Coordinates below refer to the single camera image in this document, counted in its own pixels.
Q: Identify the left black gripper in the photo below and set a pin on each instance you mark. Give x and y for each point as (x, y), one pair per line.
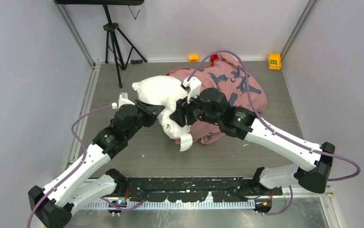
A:
(154, 109)

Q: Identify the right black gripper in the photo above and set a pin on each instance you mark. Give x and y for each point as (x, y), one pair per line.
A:
(182, 108)

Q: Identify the white pillow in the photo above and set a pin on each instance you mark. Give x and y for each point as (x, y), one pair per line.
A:
(165, 91)

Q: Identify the pink printed pillowcase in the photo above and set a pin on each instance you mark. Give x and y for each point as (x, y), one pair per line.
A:
(226, 74)

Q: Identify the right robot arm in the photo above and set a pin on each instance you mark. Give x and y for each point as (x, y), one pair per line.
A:
(311, 162)

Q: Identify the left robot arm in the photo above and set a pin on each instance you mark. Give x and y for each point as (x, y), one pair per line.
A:
(56, 202)

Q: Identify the small black floor object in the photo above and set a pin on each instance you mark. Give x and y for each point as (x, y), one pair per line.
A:
(136, 61)

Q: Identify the small yellow toy block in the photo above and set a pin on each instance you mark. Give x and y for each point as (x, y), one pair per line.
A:
(193, 58)

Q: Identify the red toy block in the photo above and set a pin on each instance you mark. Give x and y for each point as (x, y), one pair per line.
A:
(213, 57)

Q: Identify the black tripod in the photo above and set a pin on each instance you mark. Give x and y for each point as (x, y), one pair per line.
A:
(112, 45)

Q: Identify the yellow green toy block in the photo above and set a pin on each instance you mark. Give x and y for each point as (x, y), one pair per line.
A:
(274, 61)

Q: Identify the black overhead bar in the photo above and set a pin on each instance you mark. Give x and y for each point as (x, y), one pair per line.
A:
(100, 2)

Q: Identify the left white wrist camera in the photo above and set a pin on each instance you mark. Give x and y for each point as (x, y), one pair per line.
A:
(122, 100)

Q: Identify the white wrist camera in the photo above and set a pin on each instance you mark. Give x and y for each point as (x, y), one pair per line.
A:
(192, 85)
(122, 100)

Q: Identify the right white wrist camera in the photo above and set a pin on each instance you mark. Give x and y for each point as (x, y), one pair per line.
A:
(192, 85)

